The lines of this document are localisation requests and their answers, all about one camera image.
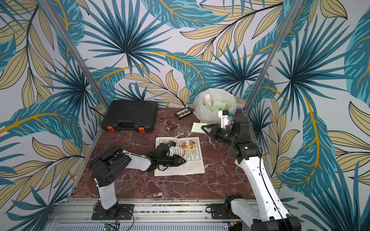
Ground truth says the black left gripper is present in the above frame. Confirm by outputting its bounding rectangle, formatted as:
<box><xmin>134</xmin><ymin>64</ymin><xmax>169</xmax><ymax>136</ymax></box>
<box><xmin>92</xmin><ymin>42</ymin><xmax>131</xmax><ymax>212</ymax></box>
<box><xmin>158</xmin><ymin>154</ymin><xmax>186</xmax><ymax>168</ymax></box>

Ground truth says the Chinese picture book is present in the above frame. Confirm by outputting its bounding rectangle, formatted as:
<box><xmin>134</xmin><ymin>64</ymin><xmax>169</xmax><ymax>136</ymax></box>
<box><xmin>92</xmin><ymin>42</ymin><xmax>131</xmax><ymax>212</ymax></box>
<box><xmin>154</xmin><ymin>137</ymin><xmax>205</xmax><ymax>177</ymax></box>

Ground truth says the green sticky note bottom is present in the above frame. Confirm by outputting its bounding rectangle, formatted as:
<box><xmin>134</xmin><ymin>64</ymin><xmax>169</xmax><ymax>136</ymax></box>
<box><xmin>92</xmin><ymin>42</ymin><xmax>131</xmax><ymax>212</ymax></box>
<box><xmin>191</xmin><ymin>122</ymin><xmax>207</xmax><ymax>134</ymax></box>

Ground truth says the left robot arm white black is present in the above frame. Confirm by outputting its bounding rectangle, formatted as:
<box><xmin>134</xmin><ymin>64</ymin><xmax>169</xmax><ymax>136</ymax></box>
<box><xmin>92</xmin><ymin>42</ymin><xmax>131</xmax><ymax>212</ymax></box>
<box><xmin>90</xmin><ymin>142</ymin><xmax>187</xmax><ymax>217</ymax></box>

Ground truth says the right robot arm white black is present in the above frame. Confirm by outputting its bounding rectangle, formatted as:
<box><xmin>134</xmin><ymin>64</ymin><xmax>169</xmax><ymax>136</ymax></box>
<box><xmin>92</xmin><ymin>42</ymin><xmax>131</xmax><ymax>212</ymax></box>
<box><xmin>201</xmin><ymin>116</ymin><xmax>302</xmax><ymax>231</ymax></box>

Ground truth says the white bin with plastic bag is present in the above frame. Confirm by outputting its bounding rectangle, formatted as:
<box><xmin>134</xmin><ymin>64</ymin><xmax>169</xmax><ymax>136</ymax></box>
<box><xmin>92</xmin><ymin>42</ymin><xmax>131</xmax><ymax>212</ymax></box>
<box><xmin>194</xmin><ymin>89</ymin><xmax>237</xmax><ymax>124</ymax></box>

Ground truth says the black terminal board with connectors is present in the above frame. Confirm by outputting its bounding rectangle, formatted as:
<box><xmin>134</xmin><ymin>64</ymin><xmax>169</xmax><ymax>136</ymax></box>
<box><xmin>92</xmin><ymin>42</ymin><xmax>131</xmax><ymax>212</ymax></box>
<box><xmin>174</xmin><ymin>107</ymin><xmax>193</xmax><ymax>120</ymax></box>

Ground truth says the black plastic tool case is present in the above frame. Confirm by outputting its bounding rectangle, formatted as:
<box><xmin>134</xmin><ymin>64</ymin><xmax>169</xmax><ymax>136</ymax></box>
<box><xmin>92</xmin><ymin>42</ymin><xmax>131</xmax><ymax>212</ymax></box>
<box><xmin>100</xmin><ymin>100</ymin><xmax>158</xmax><ymax>133</ymax></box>

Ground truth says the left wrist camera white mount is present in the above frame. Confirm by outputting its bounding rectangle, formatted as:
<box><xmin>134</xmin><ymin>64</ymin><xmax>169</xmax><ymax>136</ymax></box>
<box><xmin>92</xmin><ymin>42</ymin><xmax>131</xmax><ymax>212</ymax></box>
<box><xmin>168</xmin><ymin>141</ymin><xmax>177</xmax><ymax>157</ymax></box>

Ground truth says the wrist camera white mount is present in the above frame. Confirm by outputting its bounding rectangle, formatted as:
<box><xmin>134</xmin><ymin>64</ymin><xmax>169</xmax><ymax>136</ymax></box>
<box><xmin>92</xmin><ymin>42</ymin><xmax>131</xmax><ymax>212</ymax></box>
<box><xmin>168</xmin><ymin>141</ymin><xmax>177</xmax><ymax>157</ymax></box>
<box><xmin>218</xmin><ymin>110</ymin><xmax>233</xmax><ymax>129</ymax></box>

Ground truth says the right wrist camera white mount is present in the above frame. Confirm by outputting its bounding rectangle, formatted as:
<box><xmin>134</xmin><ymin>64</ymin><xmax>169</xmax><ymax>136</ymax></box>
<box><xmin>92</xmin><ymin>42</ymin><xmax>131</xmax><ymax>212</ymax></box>
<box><xmin>218</xmin><ymin>110</ymin><xmax>233</xmax><ymax>129</ymax></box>

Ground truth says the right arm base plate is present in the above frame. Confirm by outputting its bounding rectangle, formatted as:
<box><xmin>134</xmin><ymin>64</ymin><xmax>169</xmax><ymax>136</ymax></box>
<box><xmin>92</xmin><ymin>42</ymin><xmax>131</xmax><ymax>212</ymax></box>
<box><xmin>205</xmin><ymin>204</ymin><xmax>240</xmax><ymax>219</ymax></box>

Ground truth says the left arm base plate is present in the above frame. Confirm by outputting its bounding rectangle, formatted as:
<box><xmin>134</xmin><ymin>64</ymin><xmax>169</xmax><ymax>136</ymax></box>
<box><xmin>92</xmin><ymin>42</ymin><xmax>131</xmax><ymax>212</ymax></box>
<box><xmin>91</xmin><ymin>203</ymin><xmax>135</xmax><ymax>220</ymax></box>

